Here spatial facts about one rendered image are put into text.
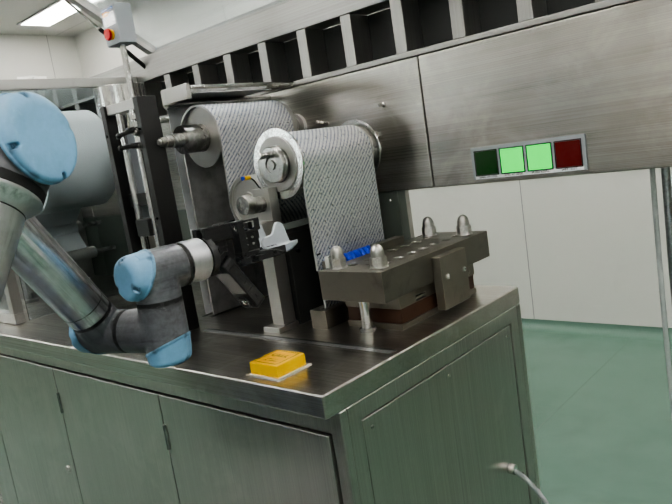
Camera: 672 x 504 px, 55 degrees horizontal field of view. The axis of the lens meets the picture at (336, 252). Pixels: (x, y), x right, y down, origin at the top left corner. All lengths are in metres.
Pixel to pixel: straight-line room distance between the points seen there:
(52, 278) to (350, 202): 0.65
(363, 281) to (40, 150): 0.63
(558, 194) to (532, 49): 2.59
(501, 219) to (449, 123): 2.66
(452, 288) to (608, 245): 2.60
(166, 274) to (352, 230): 0.51
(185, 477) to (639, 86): 1.18
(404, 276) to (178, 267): 0.43
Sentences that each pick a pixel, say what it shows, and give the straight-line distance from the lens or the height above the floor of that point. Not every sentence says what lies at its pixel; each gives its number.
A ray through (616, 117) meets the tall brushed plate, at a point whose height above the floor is 1.24.
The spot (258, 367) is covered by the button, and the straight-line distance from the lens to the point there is 1.14.
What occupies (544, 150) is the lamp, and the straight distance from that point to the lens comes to 1.39.
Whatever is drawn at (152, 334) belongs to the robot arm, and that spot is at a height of 1.02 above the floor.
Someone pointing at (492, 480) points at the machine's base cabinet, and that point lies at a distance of 1.50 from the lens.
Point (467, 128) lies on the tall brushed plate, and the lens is 1.48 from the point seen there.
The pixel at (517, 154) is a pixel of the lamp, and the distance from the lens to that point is 1.42.
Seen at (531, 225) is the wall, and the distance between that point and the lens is 4.05.
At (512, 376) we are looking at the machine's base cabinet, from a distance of 1.53.
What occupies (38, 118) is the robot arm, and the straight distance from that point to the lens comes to 0.89.
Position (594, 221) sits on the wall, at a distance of 3.90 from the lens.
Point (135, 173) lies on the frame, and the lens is 1.63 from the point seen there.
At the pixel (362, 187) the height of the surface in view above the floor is 1.17.
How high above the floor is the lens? 1.26
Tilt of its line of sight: 9 degrees down
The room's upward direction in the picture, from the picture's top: 9 degrees counter-clockwise
